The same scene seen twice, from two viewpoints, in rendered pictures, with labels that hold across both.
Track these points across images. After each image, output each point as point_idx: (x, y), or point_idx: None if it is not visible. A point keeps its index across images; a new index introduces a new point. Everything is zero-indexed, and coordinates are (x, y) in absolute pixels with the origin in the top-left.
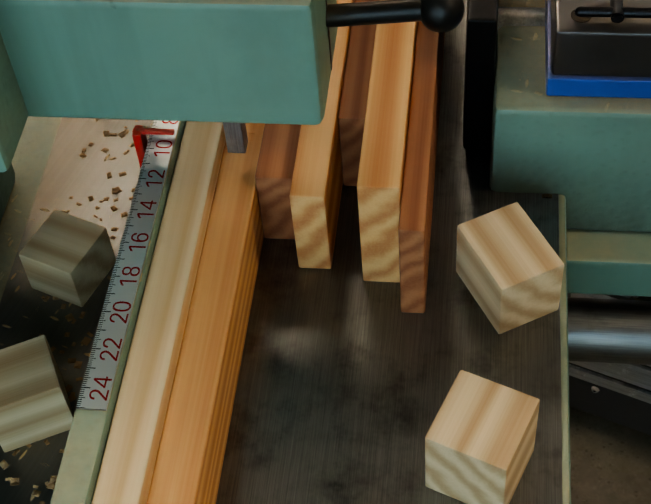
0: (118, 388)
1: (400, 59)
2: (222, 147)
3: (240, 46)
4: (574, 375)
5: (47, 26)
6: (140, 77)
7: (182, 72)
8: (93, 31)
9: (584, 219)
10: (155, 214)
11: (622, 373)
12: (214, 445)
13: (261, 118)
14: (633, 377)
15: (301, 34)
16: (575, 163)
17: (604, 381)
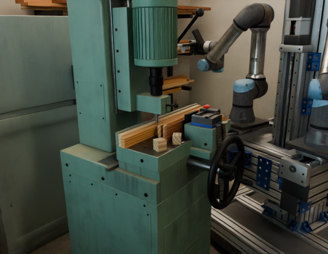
0: (129, 130)
1: (177, 118)
2: (155, 123)
3: (154, 103)
4: (238, 249)
5: (139, 98)
6: (146, 106)
7: (149, 105)
8: (143, 99)
9: (194, 144)
10: (143, 123)
11: (246, 249)
12: (135, 138)
13: (155, 113)
14: (248, 250)
15: (159, 102)
16: (192, 134)
17: (243, 251)
